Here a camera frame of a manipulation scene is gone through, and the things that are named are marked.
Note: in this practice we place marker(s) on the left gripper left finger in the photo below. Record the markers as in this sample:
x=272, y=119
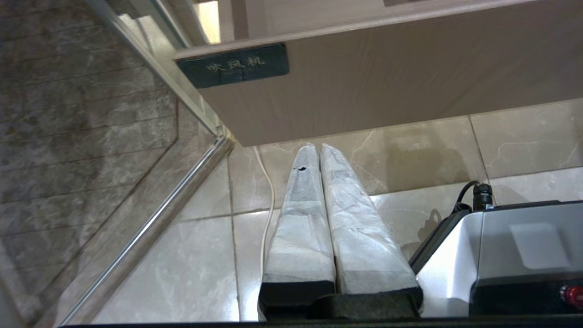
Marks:
x=300, y=237

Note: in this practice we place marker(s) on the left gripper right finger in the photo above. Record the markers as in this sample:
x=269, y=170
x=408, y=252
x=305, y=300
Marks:
x=360, y=241

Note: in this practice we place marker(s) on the wooden drawer cabinet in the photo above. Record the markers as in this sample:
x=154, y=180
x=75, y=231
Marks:
x=387, y=73

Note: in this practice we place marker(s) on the dark green label plate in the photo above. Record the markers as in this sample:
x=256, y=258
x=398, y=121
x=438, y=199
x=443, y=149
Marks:
x=233, y=66

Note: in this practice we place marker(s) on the red button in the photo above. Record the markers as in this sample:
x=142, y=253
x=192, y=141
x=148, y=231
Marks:
x=573, y=296

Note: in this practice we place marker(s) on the glass shower door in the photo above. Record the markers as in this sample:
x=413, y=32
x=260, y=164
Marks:
x=91, y=150

